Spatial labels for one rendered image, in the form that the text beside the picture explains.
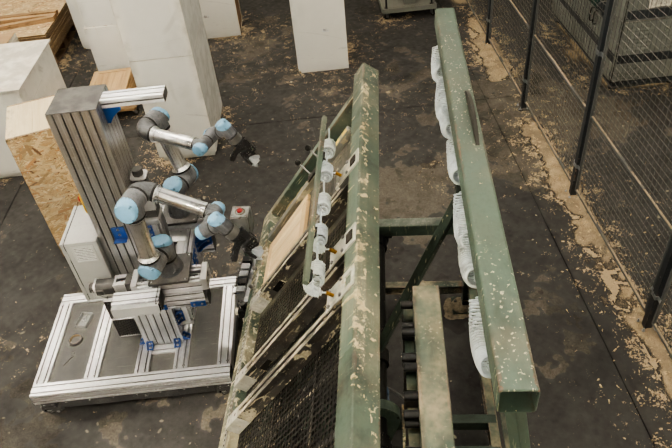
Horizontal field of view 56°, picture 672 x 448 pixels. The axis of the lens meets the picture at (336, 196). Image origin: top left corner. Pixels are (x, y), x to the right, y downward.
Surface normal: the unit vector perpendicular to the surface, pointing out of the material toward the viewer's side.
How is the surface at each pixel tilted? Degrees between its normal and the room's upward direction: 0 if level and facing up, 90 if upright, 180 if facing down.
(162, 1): 90
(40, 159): 90
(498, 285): 0
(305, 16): 90
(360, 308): 35
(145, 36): 90
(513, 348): 0
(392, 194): 0
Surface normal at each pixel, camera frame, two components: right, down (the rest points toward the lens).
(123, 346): -0.08, -0.76
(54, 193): 0.36, 0.58
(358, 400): 0.50, -0.64
